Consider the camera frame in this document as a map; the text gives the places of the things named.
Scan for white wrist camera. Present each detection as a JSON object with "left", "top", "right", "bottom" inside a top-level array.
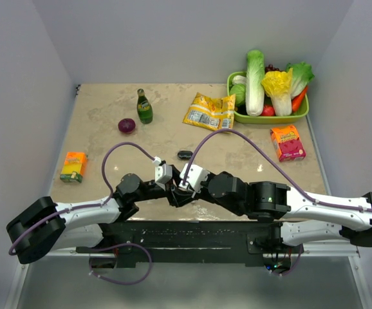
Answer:
[
  {"left": 179, "top": 164, "right": 210, "bottom": 193},
  {"left": 153, "top": 156, "right": 172, "bottom": 190}
]

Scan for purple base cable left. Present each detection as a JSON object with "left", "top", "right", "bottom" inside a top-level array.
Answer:
[{"left": 88, "top": 243, "right": 154, "bottom": 286}]

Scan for yellow leaf cabbage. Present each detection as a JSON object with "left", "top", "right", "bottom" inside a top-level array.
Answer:
[{"left": 261, "top": 68, "right": 293, "bottom": 117}]

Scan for orange yellow juice carton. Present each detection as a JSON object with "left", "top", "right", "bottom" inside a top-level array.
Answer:
[{"left": 60, "top": 152, "right": 88, "bottom": 183}]

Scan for green plastic basket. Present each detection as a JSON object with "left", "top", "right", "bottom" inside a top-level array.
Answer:
[{"left": 226, "top": 71, "right": 310, "bottom": 125}]

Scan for dark red grapes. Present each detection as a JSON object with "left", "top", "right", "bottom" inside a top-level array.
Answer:
[{"left": 265, "top": 64, "right": 280, "bottom": 73}]

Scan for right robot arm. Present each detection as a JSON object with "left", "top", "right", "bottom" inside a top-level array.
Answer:
[{"left": 184, "top": 167, "right": 372, "bottom": 253}]

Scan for purple red onion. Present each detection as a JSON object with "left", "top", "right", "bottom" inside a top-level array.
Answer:
[{"left": 118, "top": 118, "right": 136, "bottom": 134}]

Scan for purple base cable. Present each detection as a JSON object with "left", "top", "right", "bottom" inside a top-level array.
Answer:
[
  {"left": 88, "top": 243, "right": 154, "bottom": 286},
  {"left": 268, "top": 246, "right": 304, "bottom": 277}
]

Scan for orange carrot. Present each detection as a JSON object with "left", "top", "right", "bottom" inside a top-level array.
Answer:
[{"left": 292, "top": 86, "right": 308, "bottom": 113}]

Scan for pink orange snack box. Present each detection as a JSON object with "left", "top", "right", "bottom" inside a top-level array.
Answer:
[{"left": 270, "top": 125, "right": 306, "bottom": 162}]

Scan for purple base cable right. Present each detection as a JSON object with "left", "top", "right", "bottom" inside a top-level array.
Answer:
[{"left": 268, "top": 246, "right": 304, "bottom": 277}]

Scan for round green cabbage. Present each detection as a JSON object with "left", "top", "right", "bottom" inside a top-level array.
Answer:
[{"left": 229, "top": 84, "right": 246, "bottom": 107}]

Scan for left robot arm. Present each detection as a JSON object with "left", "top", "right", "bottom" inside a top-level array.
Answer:
[{"left": 6, "top": 163, "right": 207, "bottom": 264}]

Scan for white cauliflower piece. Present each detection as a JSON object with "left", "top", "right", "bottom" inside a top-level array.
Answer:
[{"left": 232, "top": 75, "right": 246, "bottom": 85}]

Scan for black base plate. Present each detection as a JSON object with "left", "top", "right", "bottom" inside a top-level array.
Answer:
[{"left": 77, "top": 221, "right": 303, "bottom": 268}]

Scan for black earbud charging case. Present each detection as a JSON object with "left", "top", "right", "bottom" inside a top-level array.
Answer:
[{"left": 177, "top": 150, "right": 193, "bottom": 161}]

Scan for napa cabbage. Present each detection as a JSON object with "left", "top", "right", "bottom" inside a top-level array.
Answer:
[{"left": 245, "top": 50, "right": 265, "bottom": 117}]

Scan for green lettuce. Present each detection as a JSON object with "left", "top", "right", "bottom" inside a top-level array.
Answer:
[{"left": 286, "top": 62, "right": 315, "bottom": 98}]

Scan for yellow snack bag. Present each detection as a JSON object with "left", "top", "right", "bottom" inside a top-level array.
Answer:
[{"left": 183, "top": 92, "right": 236, "bottom": 131}]

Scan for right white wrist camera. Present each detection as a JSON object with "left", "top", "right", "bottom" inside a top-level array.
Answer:
[{"left": 179, "top": 164, "right": 210, "bottom": 193}]

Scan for green glass bottle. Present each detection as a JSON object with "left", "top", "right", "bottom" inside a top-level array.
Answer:
[{"left": 136, "top": 89, "right": 153, "bottom": 124}]

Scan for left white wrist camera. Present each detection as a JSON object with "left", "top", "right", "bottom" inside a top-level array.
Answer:
[{"left": 153, "top": 156, "right": 172, "bottom": 190}]

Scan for red tomato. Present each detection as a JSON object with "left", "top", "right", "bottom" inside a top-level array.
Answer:
[{"left": 261, "top": 104, "right": 275, "bottom": 117}]

